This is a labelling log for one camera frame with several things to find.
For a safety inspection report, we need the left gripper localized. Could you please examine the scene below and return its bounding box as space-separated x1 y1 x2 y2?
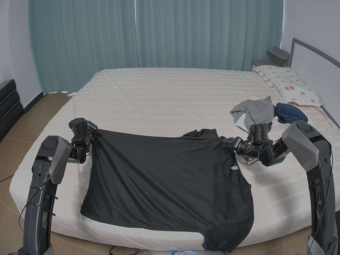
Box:
86 121 97 143

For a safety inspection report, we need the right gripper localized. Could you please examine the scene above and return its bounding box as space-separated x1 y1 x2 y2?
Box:
221 137 251 157

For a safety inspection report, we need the black T-shirt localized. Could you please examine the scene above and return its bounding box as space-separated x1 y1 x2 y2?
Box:
80 128 255 252

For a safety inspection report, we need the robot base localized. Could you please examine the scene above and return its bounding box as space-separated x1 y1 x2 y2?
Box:
133 250 202 255

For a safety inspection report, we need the pile of clothes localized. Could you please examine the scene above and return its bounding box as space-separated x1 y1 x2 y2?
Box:
230 96 308 131

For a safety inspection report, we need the bed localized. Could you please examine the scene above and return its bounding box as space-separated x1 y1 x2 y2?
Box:
9 38 340 252

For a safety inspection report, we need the white printed pillow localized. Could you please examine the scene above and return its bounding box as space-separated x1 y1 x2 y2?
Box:
252 65 324 107

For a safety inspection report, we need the black chest of drawers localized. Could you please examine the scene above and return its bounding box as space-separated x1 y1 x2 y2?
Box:
0 79 25 143

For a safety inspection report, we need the blue-green curtain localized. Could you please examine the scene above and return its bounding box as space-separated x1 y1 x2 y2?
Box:
135 0 282 71
29 0 137 95

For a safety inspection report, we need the grey bedside table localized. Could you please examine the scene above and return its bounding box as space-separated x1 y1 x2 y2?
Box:
252 46 289 67

